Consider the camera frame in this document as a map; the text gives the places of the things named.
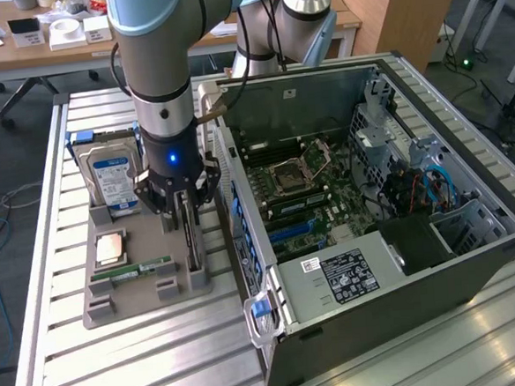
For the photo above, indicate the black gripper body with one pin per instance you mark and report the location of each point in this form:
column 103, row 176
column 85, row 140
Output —
column 171, row 163

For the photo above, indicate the silver chipset heatsink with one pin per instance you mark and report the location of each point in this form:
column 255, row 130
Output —
column 342, row 233

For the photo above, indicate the metal disk bay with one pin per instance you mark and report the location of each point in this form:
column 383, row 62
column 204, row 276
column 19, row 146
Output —
column 467, row 227

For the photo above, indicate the office chair base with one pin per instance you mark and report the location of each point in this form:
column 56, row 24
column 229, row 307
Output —
column 34, row 91

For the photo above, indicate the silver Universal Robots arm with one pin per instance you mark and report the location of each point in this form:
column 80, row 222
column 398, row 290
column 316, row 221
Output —
column 155, row 54

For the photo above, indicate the flat white box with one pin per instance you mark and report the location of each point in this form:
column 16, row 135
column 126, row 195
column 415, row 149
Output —
column 68, row 42

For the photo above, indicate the dark grey PC case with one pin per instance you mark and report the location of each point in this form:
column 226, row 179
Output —
column 381, row 325

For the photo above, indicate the stack of papers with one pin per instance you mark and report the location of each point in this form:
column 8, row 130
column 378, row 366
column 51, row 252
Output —
column 224, row 29

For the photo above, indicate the white cube box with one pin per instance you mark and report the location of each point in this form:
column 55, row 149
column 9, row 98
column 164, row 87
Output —
column 96, row 29

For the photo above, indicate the perforated metal drive cage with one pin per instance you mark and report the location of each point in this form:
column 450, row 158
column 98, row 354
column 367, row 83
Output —
column 373, row 140

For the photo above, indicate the grey parts rack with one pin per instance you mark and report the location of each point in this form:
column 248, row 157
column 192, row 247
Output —
column 146, row 249

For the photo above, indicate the green RAM stick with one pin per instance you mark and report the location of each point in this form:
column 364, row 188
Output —
column 130, row 269
column 300, row 203

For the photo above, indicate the PCIe expansion slot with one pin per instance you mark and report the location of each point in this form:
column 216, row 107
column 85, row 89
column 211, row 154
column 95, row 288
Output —
column 291, row 230
column 294, row 240

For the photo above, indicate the white tape roll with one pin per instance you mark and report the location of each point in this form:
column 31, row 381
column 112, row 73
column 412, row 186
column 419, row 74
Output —
column 64, row 27

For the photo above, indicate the black and white box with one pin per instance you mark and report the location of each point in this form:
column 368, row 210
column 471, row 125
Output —
column 25, row 30

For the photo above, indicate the red packet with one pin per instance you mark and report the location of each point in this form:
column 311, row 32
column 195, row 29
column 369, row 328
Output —
column 98, row 6

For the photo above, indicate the wooden cabinet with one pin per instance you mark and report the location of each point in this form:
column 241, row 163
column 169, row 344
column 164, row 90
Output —
column 404, row 15

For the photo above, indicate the white table frame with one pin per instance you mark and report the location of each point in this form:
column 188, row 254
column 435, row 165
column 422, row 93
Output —
column 492, row 4

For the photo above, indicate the black RAM slots bank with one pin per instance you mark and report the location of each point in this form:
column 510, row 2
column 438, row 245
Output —
column 265, row 203
column 272, row 150

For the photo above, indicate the grey cup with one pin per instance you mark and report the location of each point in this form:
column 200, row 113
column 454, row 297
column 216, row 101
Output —
column 25, row 2

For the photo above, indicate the hard disk with blue carrier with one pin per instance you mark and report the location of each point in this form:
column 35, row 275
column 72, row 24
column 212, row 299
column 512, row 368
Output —
column 106, row 177

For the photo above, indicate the graphics card with metal bracket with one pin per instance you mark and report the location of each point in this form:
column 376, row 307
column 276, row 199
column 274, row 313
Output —
column 192, row 241

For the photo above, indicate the green motherboard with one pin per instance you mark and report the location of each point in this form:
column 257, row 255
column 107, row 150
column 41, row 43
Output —
column 342, row 204

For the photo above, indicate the grey power supply unit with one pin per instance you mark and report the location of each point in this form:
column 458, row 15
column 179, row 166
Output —
column 356, row 279

